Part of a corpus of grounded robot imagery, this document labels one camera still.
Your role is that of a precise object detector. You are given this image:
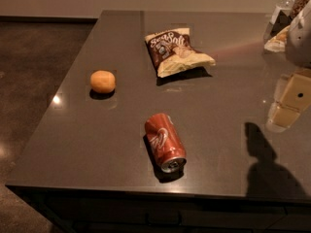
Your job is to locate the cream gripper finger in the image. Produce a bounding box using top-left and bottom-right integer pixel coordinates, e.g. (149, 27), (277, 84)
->
(280, 69), (311, 112)
(268, 103), (300, 129)

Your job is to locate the red coke can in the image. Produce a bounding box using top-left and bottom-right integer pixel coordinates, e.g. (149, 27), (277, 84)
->
(145, 113), (187, 174)

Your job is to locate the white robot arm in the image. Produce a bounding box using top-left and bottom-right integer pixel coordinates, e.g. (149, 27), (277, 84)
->
(266, 1), (311, 132)

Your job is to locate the small white snack packet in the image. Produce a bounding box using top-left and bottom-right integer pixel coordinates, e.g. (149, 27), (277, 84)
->
(264, 26), (290, 52)

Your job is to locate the clear plastic bottle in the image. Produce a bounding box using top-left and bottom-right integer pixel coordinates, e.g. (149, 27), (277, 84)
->
(270, 0), (295, 24)

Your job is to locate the brown white chip bag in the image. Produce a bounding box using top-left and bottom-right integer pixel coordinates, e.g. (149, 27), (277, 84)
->
(145, 28), (216, 78)

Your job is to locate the orange fruit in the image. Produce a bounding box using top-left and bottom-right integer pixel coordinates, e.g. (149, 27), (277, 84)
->
(90, 71), (116, 93)

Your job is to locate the dark cabinet drawer front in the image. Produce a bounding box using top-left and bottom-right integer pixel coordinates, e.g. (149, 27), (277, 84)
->
(21, 191), (311, 233)

